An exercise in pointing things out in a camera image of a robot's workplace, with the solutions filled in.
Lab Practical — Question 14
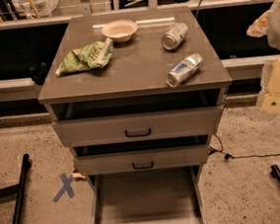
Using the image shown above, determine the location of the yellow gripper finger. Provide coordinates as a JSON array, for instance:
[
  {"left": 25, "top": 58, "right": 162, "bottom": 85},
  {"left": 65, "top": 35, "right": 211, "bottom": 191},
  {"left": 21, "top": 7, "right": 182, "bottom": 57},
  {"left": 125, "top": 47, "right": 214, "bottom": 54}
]
[
  {"left": 246, "top": 11, "right": 270, "bottom": 38},
  {"left": 256, "top": 56, "right": 280, "bottom": 118}
]

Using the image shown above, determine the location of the grey drawer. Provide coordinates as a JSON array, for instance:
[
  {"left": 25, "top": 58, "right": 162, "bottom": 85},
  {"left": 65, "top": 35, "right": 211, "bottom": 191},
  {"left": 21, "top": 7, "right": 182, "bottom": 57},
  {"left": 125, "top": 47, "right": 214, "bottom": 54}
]
[
  {"left": 53, "top": 106, "right": 223, "bottom": 147},
  {"left": 74, "top": 136, "right": 210, "bottom": 176},
  {"left": 89, "top": 167, "right": 207, "bottom": 224}
]

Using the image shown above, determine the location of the green chip bag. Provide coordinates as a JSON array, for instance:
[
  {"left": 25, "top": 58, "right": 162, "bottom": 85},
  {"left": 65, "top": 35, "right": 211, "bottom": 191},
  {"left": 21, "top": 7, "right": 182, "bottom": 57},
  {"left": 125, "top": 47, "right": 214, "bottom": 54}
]
[{"left": 56, "top": 37, "right": 113, "bottom": 76}]

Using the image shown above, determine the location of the silver blue redbull can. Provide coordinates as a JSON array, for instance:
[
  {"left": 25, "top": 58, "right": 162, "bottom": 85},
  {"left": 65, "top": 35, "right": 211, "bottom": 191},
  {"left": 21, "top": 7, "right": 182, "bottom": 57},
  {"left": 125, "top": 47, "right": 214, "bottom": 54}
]
[{"left": 166, "top": 53, "right": 204, "bottom": 87}]

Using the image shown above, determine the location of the grey drawer cabinet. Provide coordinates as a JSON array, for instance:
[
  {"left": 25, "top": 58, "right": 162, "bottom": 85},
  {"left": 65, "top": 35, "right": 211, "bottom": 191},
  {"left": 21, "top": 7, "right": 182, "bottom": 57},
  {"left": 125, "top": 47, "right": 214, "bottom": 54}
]
[{"left": 30, "top": 2, "right": 246, "bottom": 224}]

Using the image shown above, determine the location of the silver green soda can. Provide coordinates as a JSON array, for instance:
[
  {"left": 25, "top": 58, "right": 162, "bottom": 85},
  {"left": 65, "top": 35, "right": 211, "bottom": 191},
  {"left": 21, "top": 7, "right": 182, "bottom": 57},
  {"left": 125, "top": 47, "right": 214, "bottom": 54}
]
[{"left": 162, "top": 23, "right": 187, "bottom": 50}]

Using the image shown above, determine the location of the bottom grey drawer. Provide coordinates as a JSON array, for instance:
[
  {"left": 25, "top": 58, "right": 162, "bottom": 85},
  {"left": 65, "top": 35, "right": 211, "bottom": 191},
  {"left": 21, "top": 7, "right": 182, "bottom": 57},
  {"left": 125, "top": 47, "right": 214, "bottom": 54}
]
[{"left": 89, "top": 167, "right": 207, "bottom": 224}]

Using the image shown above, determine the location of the middle grey drawer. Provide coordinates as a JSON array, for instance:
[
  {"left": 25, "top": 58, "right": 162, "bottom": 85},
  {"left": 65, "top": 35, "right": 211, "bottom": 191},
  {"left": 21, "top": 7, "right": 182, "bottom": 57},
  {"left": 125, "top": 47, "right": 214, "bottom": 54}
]
[{"left": 74, "top": 136, "right": 210, "bottom": 176}]

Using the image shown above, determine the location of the blue tape cross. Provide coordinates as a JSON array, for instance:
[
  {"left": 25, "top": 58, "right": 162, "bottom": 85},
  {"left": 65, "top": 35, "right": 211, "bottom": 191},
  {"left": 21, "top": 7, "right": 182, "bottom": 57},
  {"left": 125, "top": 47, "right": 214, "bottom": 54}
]
[{"left": 52, "top": 173, "right": 75, "bottom": 202}]

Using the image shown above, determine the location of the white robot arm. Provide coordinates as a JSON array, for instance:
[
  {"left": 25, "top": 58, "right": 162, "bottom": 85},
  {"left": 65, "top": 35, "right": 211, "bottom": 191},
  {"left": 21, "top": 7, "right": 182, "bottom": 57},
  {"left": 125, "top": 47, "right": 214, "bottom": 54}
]
[{"left": 246, "top": 0, "right": 280, "bottom": 118}]

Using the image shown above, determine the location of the black floor cable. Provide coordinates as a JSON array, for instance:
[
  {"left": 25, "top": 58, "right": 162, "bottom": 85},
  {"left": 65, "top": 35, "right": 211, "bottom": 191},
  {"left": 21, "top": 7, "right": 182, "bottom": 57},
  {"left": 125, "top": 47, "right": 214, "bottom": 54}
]
[{"left": 208, "top": 127, "right": 280, "bottom": 164}]

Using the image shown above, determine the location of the black clamp object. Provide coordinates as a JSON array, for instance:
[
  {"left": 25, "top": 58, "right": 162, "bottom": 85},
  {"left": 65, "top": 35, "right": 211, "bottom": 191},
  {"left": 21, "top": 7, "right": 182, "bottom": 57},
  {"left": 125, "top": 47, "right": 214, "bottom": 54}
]
[{"left": 30, "top": 63, "right": 48, "bottom": 85}]

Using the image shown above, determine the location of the black stand leg left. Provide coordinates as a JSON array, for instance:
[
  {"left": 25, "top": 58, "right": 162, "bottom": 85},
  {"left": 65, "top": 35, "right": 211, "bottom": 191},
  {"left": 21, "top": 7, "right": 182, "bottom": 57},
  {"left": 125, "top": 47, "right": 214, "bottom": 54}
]
[{"left": 0, "top": 154, "right": 32, "bottom": 224}]

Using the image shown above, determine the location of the top grey drawer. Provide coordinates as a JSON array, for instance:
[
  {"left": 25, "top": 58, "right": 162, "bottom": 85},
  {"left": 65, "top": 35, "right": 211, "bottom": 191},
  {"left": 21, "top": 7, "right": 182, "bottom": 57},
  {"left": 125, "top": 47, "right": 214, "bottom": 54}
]
[{"left": 53, "top": 106, "right": 223, "bottom": 147}]

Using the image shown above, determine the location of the white paper bowl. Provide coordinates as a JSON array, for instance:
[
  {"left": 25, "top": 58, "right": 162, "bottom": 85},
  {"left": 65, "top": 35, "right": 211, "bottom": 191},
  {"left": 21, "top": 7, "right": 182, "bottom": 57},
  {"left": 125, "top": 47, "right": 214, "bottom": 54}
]
[{"left": 102, "top": 20, "right": 138, "bottom": 43}]

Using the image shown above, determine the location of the white plastic bag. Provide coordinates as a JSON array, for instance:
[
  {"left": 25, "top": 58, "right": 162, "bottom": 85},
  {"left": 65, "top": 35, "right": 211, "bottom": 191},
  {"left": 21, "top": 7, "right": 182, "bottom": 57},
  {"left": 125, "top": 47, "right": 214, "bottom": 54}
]
[{"left": 13, "top": 0, "right": 59, "bottom": 19}]

